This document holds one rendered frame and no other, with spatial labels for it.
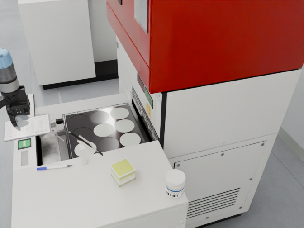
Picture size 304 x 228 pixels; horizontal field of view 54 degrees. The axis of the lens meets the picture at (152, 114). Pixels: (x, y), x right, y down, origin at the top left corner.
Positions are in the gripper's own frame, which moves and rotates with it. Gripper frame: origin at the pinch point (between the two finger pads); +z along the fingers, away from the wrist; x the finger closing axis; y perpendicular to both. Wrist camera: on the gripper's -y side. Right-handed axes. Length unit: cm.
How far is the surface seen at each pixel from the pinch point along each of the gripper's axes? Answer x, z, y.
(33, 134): 5.5, 9.3, 4.4
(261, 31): -13, -38, 100
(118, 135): 1.0, 15.6, 43.2
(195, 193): -14, 59, 83
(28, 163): -11.6, 10.0, 2.2
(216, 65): -13, -26, 82
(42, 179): -23.1, 9.1, 7.9
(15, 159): -8.1, 9.6, -2.8
